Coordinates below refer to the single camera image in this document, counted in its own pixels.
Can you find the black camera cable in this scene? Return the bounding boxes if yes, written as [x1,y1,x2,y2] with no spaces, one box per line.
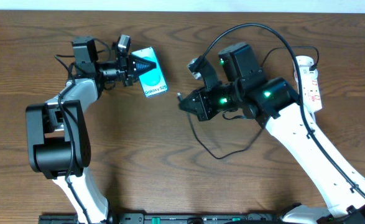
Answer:
[197,22,365,215]
[53,39,121,224]

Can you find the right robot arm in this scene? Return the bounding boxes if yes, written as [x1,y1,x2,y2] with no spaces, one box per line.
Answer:
[179,42,365,223]

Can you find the black right camera cable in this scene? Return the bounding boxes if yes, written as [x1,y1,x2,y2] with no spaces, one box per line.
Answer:
[197,22,365,215]

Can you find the black charging cable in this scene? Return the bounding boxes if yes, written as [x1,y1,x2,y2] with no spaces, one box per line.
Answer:
[177,45,320,161]

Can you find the smartphone with teal screen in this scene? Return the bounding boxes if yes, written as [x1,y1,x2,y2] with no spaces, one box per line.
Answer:
[132,47,168,98]

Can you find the black left camera cable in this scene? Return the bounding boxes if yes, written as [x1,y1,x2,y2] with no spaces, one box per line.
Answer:
[53,39,121,224]

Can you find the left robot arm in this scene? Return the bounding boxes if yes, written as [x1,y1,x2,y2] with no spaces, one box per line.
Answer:
[25,35,160,223]

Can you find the white power strip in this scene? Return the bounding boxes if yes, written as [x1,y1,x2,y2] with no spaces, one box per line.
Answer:
[296,55,322,113]

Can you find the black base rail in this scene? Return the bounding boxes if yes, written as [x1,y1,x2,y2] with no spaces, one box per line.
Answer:
[37,212,284,224]

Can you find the white USB charger plug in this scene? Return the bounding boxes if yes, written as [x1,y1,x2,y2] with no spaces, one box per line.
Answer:
[299,66,318,83]

